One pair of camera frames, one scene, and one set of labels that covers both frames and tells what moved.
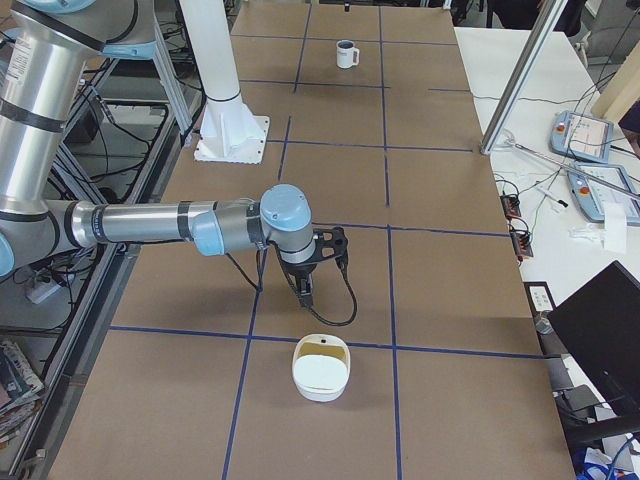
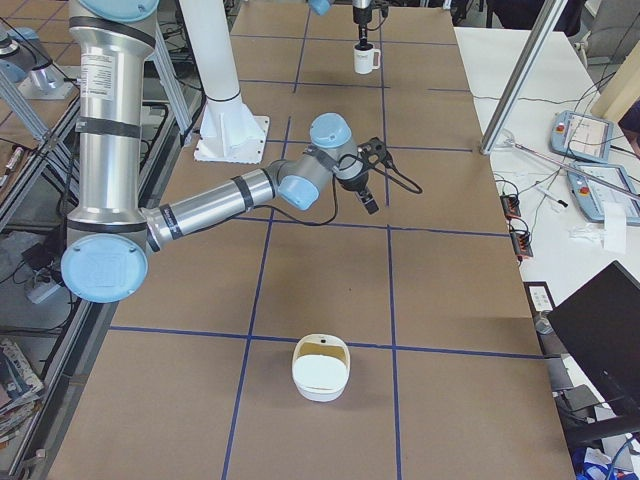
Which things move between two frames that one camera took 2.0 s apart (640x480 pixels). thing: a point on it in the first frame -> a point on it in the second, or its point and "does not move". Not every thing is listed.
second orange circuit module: x=522 y=242 does not move
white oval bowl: x=321 y=366 does not move
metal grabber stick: x=507 y=139 does not move
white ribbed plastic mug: x=347 y=54 -> x=364 y=60
